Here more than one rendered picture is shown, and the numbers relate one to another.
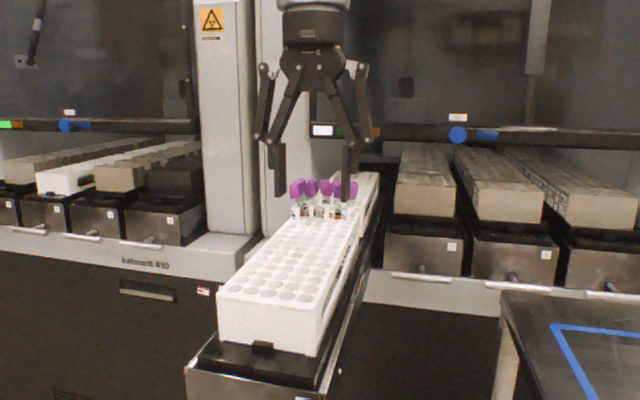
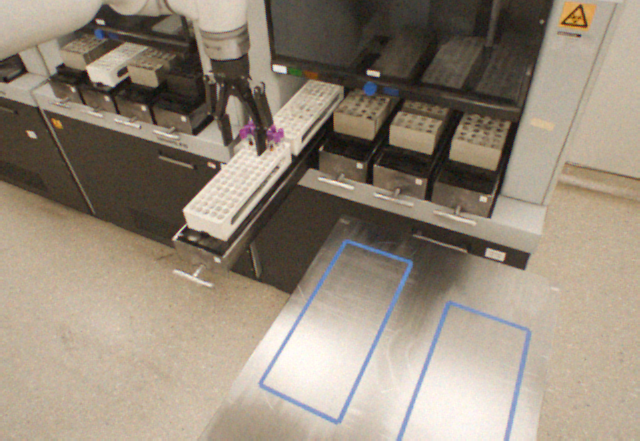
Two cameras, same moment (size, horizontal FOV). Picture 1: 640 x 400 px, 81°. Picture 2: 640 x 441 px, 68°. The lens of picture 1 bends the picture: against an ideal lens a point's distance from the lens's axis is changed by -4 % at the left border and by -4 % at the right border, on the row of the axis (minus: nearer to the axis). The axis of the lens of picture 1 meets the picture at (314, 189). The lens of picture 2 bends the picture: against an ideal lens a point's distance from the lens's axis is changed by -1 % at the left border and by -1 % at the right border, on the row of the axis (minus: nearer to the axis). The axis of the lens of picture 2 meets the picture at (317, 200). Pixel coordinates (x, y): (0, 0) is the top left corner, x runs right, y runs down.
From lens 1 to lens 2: 0.69 m
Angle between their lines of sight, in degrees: 31
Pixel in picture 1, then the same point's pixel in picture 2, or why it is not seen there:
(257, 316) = (200, 222)
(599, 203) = (473, 148)
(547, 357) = (324, 257)
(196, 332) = not seen: hidden behind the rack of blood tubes
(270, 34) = not seen: outside the picture
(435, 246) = (349, 163)
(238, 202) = (231, 104)
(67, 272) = (122, 139)
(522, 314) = (337, 231)
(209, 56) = not seen: outside the picture
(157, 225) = (175, 120)
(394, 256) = (325, 165)
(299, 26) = (216, 69)
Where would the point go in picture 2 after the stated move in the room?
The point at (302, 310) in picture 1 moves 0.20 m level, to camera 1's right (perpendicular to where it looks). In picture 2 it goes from (216, 223) to (312, 235)
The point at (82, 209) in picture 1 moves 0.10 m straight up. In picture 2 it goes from (124, 101) to (113, 72)
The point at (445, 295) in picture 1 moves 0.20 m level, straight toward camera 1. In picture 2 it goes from (358, 193) to (317, 242)
